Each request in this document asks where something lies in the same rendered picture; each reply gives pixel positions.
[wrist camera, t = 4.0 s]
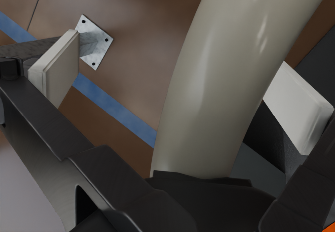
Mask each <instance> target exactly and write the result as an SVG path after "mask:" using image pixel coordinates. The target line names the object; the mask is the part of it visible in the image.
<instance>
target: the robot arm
mask: <svg viewBox="0 0 335 232"><path fill-rule="evenodd" d="M79 48H80V33H79V32H78V31H77V30H72V29H70V30H68V31H67V32H66V33H65V34H64V35H63V36H62V37H61V38H60V39H59V40H58V41H57V42H56V43H55V44H54V45H53V46H52V47H51V48H50V49H49V50H48V51H47V52H46V53H45V54H44V55H43V56H42V57H41V58H40V59H37V58H31V59H28V60H26V61H24V62H23V59H21V58H19V57H15V56H1V57H0V129H1V131H2V132H3V134H4V135H5V137H6V138H7V140H8V141H9V143H10V144H11V146H12V147H13V149H14V150H15V151H16V153H17V154H18V156H19V157H20V159H21V160H22V162H23V163H24V165H25V166H26V168H27V169H28V171H29V172H30V174H31V175H32V177H33V178H34V180H35V181H36V183H37V184H38V186H39V187H40V188H41V190H42V191H43V193H44V194H45V196H46V197H47V199H48V200H49V202H50V203H51V205H52V206H53V207H54V209H55V210H56V212H57V213H58V215H59V216H60V218H61V220H62V222H63V225H64V228H65V232H322V231H323V225H324V223H325V220H326V218H327V216H328V213H329V211H330V208H331V206H332V203H333V201H334V198H335V108H334V107H333V106H332V105H331V104H330V103H329V102H328V101H327V100H326V99H325V98H324V97H323V96H321V95H320V94H319V93H318V92H317V91H316V90H315V89H314V88H313V87H312V86H311V85H310V84H309V83H307V82H306V81H305V80H304V79H303V78H302V77H301V76H300V75H299V74H298V73H297V72H296V71H295V70H293V69H292V68H291V67H290V66H289V65H288V64H287V63H286V62H285V61H283V63H282V65H281V66H280V68H279V70H278V72H277V73H276V75H275V77H274V79H273V81H272V82H271V84H270V86H269V88H268V90H267V91H266V93H265V95H264V97H263V100H264V102H265V103H266V105H267V106H268V108H269V109H270V111H271V112H272V113H273V115H274V116H275V118H276V119H277V121H278V122H279V124H280V125H281V127H282V128H283V130H284V131H285V133H286V134H287V136H288V137H289V139H290V140H291V141H292V143H293V144H294V146H295V147H296V149H297V150H298V152H299V153H300V154H301V155H308V157H307V158H306V160H305V161H304V163H303V164H302V165H301V164H300V165H299V166H298V168H297V169H296V171H295V172H294V174H293V175H292V176H291V178H290V179H289V181H288V182H287V184H286V185H285V187H284V188H283V190H282V191H281V193H280V194H279V195H278V197H277V198H276V197H274V196H273V195H271V194H269V193H267V192H265V191H263V190H261V189H258V188H255V187H253V185H252V183H251V180H250V179H241V178H230V177H224V178H213V179H200V178H196V177H192V176H189V175H185V174H181V173H178V172H168V171H158V170H154V171H153V176H152V177H150V178H145V179H143V178H142V177H141V176H140V175H139V174H138V173H137V172H136V171H135V170H134V169H133V168H132V167H131V166H130V165H129V164H128V163H126V162H125V161H124V160H123V159H122V158H121V157H120V156H119V155H118V154H117V153H116V152H115V151H114V150H113V149H112V148H111V147H109V146H108V145H106V144H103V145H100V146H97V147H95V146H94V145H93V144H92V143H91V142H90V141H89V140H88V139H87V138H86V137H85V136H84V135H83V134H82V133H81V132H80V131H79V130H78V129H77V128H76V127H75V126H74V125H73V124H72V123H71V122H70V121H69V120H68V119H67V118H66V117H65V116H64V115H63V114H62V113H61V112H60V111H59V110H58V107H59V106H60V104H61V102H62V101H63V99H64V97H65V96H66V94H67V92H68V91H69V89H70V87H71V86H72V84H73V82H74V81H75V79H76V77H77V76H78V74H79Z"/></svg>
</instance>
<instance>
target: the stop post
mask: <svg viewBox="0 0 335 232"><path fill-rule="evenodd" d="M75 30H77V31H78V32H79V33H80V48H79V58H81V59H82V60H83V61H84V62H86V63H87V64H88V65H89V66H91V67H92V68H93V69H94V70H97V69H98V67H99V65H100V63H101V61H102V60H103V58H104V56H105V54H106V52H107V51H108V49H109V47H110V45H111V43H112V42H113V40H114V39H113V38H112V37H111V36H110V35H109V34H107V33H106V32H105V31H103V30H102V29H101V28H100V27H98V26H97V25H96V24H95V23H93V22H92V21H91V20H89V19H88V18H87V17H86V16H84V15H82V16H81V18H80V20H79V22H78V24H77V26H76V28H75ZM60 38H61V36H60V37H53V38H47V39H41V40H35V41H28V42H22V43H16V44H10V45H3V46H0V57H1V56H15V57H19V58H21V59H23V62H24V61H26V60H28V59H31V58H37V59H40V58H41V57H42V56H43V55H44V54H45V53H46V52H47V51H48V50H49V49H50V48H51V47H52V46H53V45H54V44H55V43H56V42H57V41H58V40H59V39H60Z"/></svg>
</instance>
